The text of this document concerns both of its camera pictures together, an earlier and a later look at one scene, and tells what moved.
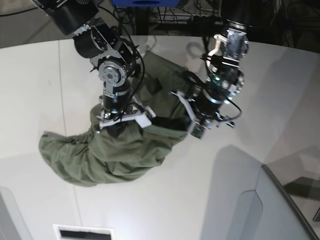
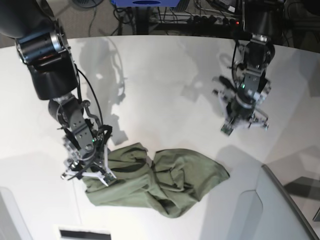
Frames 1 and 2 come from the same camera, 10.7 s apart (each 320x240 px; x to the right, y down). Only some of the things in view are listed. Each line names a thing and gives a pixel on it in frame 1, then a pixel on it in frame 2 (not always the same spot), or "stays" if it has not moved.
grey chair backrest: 269,213 stays
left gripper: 117,110 -> 92,161
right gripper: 208,110 -> 240,103
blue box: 146,3 stays
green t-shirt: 92,156 -> 165,184
